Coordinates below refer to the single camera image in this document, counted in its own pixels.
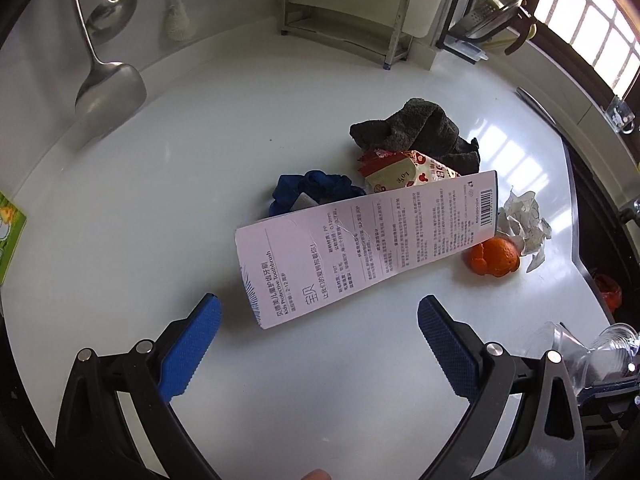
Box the steel spatula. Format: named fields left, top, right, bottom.
left=67, top=0, right=147, bottom=131

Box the stainless steel rack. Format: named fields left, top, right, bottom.
left=279, top=0, right=412, bottom=68

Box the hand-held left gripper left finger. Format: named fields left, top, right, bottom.
left=54, top=292, right=223, bottom=480

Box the window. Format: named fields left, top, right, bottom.
left=537, top=0, right=640, bottom=106

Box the black sink with steel rim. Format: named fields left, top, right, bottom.
left=562, top=135, right=640, bottom=281

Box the orange peel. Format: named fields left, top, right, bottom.
left=467, top=236, right=521, bottom=278

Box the metal window latch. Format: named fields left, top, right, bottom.
left=604, top=96, right=637, bottom=133

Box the crumpled white paper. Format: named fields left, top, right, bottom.
left=495, top=187, right=553, bottom=273

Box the red white snack packet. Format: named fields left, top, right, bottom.
left=356, top=149, right=463, bottom=196

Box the blue scrunchie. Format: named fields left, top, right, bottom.
left=270, top=170, right=366, bottom=218

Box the white hanging brush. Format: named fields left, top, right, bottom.
left=160, top=0, right=193, bottom=43

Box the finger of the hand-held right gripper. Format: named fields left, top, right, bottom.
left=580, top=380, right=640, bottom=426

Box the dark grey cloth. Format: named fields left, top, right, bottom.
left=349, top=98, right=482, bottom=176

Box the steel ladle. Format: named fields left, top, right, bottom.
left=85, top=0, right=138, bottom=43

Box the toothbrush packaging card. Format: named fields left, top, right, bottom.
left=235, top=170, right=499, bottom=331

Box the steel pot with black handle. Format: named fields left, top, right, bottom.
left=450, top=0, right=538, bottom=56

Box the red round object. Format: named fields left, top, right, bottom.
left=592, top=272, right=623, bottom=313

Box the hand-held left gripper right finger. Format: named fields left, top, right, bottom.
left=417, top=295, right=588, bottom=480

